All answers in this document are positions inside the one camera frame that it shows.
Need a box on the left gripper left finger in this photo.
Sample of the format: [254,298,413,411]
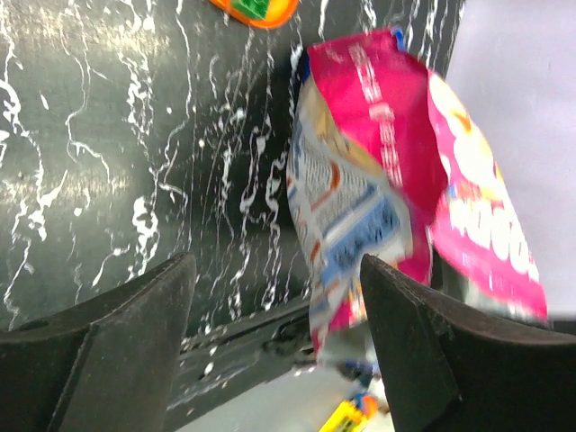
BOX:
[1,253,196,431]

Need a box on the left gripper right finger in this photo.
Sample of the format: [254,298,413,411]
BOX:
[360,256,575,431]

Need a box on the pink pet food bag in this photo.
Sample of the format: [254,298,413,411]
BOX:
[286,29,548,365]

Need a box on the colourful toy block track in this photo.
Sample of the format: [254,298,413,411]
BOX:
[211,0,300,30]

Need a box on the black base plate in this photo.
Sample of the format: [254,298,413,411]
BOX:
[163,300,311,431]

